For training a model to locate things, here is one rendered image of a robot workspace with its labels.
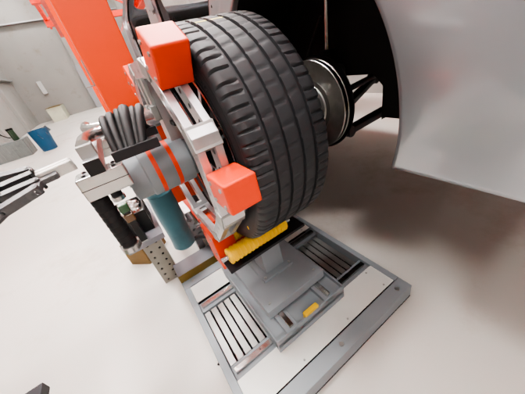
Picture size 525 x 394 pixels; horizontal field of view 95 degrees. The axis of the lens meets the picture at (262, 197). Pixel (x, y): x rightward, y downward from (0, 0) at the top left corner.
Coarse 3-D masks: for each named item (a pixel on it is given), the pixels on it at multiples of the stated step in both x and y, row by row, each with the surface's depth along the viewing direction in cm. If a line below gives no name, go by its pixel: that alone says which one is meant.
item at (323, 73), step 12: (312, 60) 81; (312, 72) 83; (324, 72) 79; (336, 72) 78; (324, 84) 81; (336, 84) 78; (324, 96) 84; (336, 96) 80; (348, 96) 79; (324, 108) 85; (336, 108) 82; (348, 108) 80; (336, 120) 84; (348, 120) 83; (336, 132) 87
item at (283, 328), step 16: (224, 272) 125; (240, 288) 115; (320, 288) 102; (336, 288) 104; (256, 304) 106; (304, 304) 101; (320, 304) 97; (272, 320) 99; (288, 320) 94; (304, 320) 94; (272, 336) 91; (288, 336) 92
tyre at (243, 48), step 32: (192, 32) 51; (224, 32) 53; (256, 32) 54; (192, 64) 51; (224, 64) 48; (256, 64) 50; (288, 64) 54; (224, 96) 47; (256, 96) 49; (288, 96) 52; (224, 128) 52; (256, 128) 49; (288, 128) 53; (320, 128) 57; (256, 160) 50; (288, 160) 56; (320, 160) 61; (288, 192) 60; (256, 224) 65
